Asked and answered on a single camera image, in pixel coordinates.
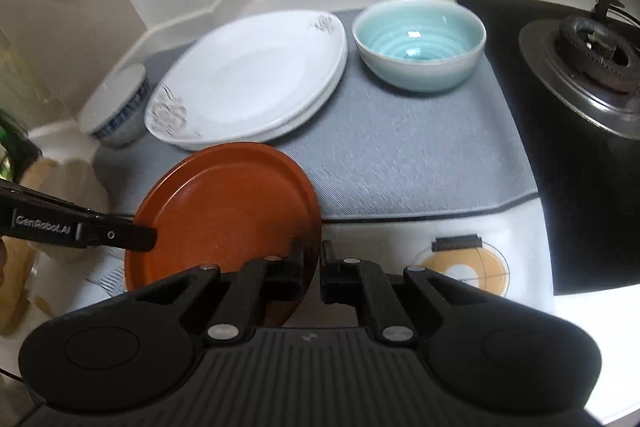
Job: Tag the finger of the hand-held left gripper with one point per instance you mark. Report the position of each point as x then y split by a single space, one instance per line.
125 235

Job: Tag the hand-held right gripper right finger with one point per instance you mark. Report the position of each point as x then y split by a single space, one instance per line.
337 279

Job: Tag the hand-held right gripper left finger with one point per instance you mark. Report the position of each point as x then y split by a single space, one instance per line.
285 269

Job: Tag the brown round plate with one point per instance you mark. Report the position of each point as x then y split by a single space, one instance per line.
225 207

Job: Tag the white striped cloth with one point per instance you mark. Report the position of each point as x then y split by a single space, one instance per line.
107 274

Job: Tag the wooden cutting board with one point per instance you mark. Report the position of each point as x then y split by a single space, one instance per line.
17 277

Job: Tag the dark green glass bottle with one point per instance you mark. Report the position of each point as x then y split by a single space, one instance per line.
15 147

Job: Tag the blue and white patterned bowl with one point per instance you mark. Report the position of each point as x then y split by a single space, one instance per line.
112 107

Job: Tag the grey dish drying mat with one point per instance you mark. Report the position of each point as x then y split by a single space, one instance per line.
400 147

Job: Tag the white plate with grey print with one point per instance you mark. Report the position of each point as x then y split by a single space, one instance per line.
302 119
245 77

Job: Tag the light teal ceramic bowl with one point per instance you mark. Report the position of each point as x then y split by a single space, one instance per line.
417 44

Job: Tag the black glass gas stove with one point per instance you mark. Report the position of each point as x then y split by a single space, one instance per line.
575 207

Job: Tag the metal gas burner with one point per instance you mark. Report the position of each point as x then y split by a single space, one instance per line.
565 72

